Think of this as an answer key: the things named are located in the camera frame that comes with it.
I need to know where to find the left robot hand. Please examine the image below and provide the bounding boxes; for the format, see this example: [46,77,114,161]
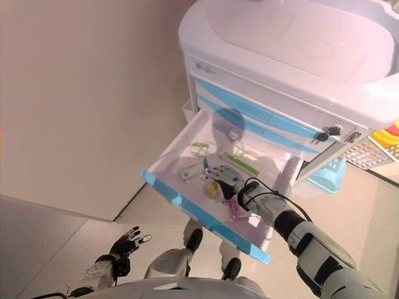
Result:
[110,226,153,259]

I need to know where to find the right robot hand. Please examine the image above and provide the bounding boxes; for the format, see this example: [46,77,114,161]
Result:
[202,157,246,206]

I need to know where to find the yellow pill bag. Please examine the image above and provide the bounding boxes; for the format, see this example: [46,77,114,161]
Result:
[203,181,224,199]

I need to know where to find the white drawer blue handle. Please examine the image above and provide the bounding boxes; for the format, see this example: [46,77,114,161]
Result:
[139,107,305,265]
[195,93,320,155]
[193,77,325,148]

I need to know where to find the long green white medicine box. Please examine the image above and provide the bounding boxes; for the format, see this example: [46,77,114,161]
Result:
[221,151,261,176]

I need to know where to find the blue white medicine box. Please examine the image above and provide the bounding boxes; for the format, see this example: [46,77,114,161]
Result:
[178,159,204,183]

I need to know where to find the small green white medicine box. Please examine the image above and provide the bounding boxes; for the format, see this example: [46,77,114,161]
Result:
[190,142,211,158]

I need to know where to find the clear plastic bag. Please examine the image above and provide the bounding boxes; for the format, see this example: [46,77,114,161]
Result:
[230,140,261,161]

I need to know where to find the pink blister pack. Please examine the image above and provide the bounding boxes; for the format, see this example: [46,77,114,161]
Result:
[228,199,251,222]

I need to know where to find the grey robot torso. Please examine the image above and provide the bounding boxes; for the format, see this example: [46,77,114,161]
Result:
[55,276,269,299]

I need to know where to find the silver left robot leg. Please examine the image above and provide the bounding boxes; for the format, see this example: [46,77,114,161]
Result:
[143,219,204,280]

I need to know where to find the white side bin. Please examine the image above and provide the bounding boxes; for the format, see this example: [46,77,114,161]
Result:
[181,99,196,124]

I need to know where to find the white bin blue lid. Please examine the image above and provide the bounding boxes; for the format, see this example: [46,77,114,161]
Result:
[294,156,347,201]

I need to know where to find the black keys in lock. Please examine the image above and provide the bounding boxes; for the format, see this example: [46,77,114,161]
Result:
[311,125,342,146]

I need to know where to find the cart logo sticker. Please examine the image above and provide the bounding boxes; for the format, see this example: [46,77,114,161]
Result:
[195,62,219,76]

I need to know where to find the white mesh basket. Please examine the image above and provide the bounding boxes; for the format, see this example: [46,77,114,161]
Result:
[341,138,399,171]

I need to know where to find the white medical cart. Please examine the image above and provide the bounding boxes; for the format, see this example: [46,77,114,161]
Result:
[177,0,399,250]

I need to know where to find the yellow sharps container red lid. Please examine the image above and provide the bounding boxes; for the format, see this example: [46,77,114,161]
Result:
[368,119,399,148]

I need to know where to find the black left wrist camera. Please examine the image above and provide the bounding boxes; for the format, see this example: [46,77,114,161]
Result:
[116,258,130,277]

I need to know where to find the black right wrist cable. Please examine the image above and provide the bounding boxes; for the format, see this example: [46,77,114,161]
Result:
[243,176,314,224]

